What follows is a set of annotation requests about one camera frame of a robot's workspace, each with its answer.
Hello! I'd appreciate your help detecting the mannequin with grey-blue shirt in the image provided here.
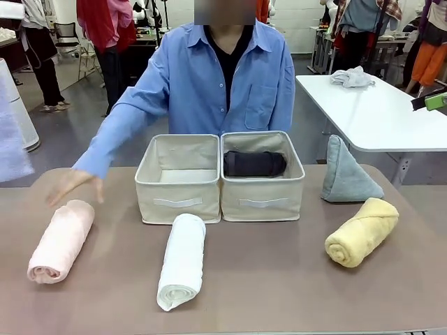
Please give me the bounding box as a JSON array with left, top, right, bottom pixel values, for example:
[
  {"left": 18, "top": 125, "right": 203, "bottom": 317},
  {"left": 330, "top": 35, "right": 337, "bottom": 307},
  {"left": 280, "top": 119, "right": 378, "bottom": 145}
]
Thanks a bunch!
[{"left": 335, "top": 0, "right": 402, "bottom": 36}]

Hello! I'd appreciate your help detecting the white cylindrical air purifier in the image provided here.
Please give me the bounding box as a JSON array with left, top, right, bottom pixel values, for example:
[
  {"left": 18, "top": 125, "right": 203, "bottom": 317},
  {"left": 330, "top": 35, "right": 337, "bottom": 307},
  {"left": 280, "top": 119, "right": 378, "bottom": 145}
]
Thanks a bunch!
[{"left": 0, "top": 57, "right": 41, "bottom": 153}]

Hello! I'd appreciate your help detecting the beige fabric storage bin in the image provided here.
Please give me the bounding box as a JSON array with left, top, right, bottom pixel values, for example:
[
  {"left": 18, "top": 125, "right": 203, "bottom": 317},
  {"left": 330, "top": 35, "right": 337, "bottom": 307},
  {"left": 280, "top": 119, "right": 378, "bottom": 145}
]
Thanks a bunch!
[
  {"left": 134, "top": 133, "right": 223, "bottom": 225},
  {"left": 219, "top": 131, "right": 305, "bottom": 223}
]

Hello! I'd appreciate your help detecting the grey metal background table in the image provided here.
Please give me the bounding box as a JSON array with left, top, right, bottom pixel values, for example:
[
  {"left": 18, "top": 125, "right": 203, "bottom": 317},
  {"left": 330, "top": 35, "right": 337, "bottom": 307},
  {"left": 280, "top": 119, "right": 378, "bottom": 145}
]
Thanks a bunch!
[{"left": 307, "top": 25, "right": 338, "bottom": 76}]

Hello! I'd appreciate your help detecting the person in blue shirt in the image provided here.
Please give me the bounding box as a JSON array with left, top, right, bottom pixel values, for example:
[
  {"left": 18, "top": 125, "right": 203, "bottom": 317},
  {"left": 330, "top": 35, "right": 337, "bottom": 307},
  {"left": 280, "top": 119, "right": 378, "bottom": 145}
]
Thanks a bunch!
[{"left": 71, "top": 15, "right": 296, "bottom": 181}]

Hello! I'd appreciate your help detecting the black mesh office chair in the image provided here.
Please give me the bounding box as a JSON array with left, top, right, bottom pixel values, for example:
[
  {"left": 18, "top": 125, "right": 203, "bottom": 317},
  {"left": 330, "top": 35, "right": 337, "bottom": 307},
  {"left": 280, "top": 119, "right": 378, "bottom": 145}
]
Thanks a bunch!
[{"left": 53, "top": 22, "right": 80, "bottom": 59}]

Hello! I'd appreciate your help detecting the person's right hand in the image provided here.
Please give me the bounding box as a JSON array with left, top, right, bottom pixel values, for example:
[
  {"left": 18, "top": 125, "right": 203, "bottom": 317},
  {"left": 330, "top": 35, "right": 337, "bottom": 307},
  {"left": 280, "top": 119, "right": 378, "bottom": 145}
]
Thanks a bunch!
[{"left": 47, "top": 169, "right": 105, "bottom": 207}]

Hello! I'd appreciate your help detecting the pink towel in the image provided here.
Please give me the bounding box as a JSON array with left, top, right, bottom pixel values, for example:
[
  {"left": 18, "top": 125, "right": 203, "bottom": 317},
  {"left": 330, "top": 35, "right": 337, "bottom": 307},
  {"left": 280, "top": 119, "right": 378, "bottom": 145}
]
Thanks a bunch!
[{"left": 27, "top": 199, "right": 96, "bottom": 284}]

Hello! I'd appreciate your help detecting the white side table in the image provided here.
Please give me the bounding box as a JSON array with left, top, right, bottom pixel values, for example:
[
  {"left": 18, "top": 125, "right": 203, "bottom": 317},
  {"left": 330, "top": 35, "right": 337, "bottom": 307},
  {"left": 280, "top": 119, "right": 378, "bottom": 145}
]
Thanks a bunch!
[{"left": 295, "top": 74, "right": 447, "bottom": 189}]

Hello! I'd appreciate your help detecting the dark grey rolled towel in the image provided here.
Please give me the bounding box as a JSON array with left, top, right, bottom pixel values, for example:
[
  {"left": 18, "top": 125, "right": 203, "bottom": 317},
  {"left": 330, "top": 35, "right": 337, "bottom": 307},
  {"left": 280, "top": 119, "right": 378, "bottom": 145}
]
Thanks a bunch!
[{"left": 223, "top": 150, "right": 288, "bottom": 178}]

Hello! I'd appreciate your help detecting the crumpled white cloth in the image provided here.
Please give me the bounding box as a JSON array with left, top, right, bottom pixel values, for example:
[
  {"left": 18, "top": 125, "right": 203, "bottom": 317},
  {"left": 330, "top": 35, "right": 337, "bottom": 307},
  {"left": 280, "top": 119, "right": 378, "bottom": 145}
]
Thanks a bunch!
[{"left": 330, "top": 66, "right": 376, "bottom": 89}]

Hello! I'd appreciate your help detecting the bystander in red pink clothes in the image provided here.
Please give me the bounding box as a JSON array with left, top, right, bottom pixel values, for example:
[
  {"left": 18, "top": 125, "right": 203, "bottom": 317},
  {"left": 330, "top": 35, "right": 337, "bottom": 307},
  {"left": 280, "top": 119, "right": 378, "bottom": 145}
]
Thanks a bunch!
[{"left": 76, "top": 0, "right": 139, "bottom": 118}]

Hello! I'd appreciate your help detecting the pale grey-green triangle towel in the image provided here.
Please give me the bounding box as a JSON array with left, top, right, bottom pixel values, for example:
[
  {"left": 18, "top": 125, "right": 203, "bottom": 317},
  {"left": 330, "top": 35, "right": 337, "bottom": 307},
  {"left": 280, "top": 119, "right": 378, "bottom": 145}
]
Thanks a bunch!
[{"left": 320, "top": 134, "right": 385, "bottom": 203}]

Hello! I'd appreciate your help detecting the metal folding chair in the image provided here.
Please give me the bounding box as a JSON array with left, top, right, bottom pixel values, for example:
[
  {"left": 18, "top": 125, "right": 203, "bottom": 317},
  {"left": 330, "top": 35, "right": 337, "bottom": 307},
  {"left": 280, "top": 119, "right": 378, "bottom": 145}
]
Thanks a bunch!
[{"left": 77, "top": 44, "right": 103, "bottom": 82}]

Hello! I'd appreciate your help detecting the white towel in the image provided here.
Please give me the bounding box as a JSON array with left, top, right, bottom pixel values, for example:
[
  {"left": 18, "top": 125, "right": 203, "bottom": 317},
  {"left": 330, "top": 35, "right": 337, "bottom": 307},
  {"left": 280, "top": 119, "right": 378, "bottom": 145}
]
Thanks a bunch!
[{"left": 156, "top": 213, "right": 207, "bottom": 312}]

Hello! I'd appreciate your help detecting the person's right forearm blue sleeve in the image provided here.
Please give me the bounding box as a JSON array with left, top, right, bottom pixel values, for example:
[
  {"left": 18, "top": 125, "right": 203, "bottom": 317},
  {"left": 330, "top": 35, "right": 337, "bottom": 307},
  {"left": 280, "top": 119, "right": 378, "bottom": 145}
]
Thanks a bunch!
[{"left": 71, "top": 100, "right": 168, "bottom": 181}]

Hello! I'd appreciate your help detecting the mannequin with orange trousers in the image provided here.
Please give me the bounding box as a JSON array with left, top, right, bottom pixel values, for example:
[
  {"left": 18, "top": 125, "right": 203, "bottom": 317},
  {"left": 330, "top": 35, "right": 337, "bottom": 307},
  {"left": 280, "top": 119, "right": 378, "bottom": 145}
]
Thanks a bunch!
[{"left": 404, "top": 0, "right": 447, "bottom": 95}]

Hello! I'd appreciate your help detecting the yellow towel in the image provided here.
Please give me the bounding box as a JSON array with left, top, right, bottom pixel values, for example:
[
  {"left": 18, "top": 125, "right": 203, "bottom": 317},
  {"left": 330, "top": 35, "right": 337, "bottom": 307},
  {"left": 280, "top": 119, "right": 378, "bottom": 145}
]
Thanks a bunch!
[{"left": 324, "top": 197, "right": 400, "bottom": 269}]

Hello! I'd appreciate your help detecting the background robot on desk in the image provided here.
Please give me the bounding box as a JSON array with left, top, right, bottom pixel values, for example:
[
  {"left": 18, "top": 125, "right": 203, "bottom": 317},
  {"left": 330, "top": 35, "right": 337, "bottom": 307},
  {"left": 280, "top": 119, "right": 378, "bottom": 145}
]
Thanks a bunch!
[{"left": 133, "top": 0, "right": 169, "bottom": 38}]

